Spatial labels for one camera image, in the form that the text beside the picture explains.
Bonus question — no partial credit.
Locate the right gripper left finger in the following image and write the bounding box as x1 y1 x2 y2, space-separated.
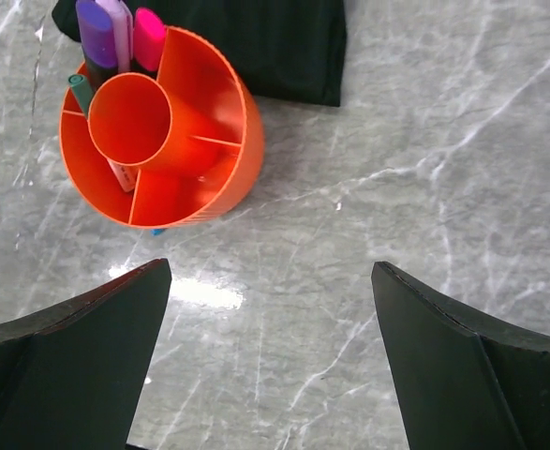
0 259 171 449

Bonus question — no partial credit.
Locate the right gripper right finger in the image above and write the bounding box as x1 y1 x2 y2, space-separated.
371 262 550 449

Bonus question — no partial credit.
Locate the orange round pen holder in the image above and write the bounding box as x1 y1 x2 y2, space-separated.
58 26 265 229

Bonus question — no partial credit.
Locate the green cap white marker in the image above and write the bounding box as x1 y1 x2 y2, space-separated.
67 74 94 118

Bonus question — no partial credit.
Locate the pink cap black highlighter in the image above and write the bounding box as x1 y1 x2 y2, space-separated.
132 7 167 79

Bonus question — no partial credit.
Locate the purple cap black highlighter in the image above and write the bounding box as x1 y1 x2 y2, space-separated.
76 0 118 91

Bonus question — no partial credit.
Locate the light pink highlighter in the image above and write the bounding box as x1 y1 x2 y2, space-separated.
97 0 133 73

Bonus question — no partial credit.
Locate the blue tip thin pen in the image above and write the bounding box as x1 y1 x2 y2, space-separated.
107 159 139 193

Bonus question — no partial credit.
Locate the black folded cloth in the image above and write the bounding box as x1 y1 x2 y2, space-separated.
52 0 349 108

